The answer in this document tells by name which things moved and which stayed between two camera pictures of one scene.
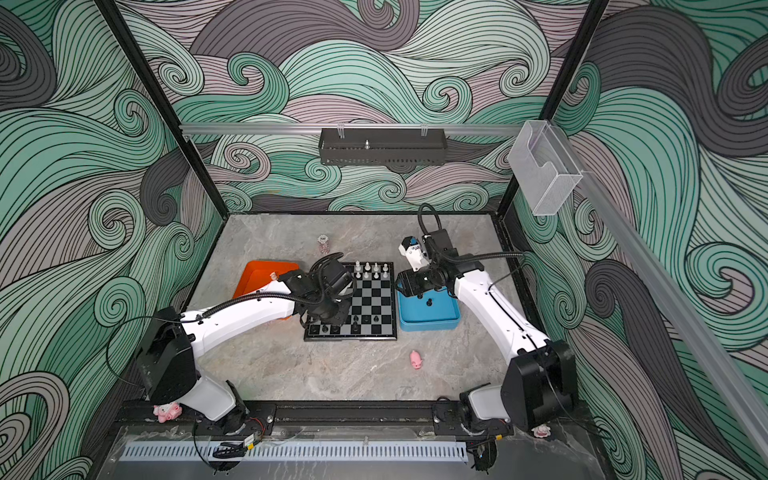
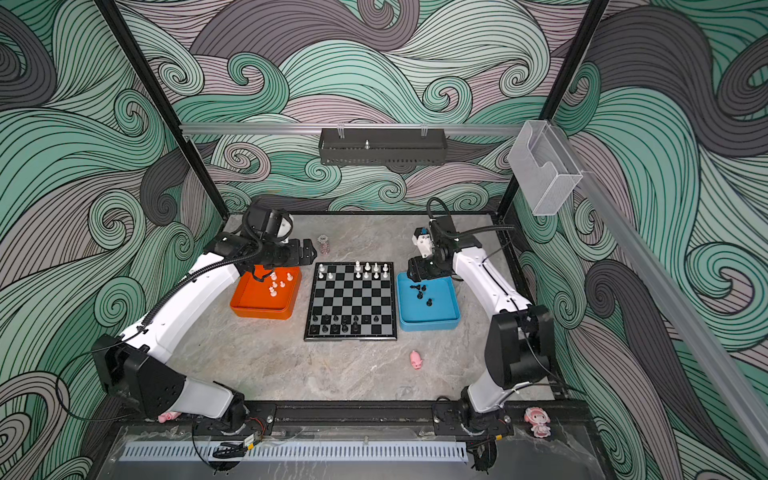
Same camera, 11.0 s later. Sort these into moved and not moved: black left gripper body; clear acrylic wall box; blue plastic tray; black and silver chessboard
Moved: black left gripper body
Not moved: black and silver chessboard; clear acrylic wall box; blue plastic tray
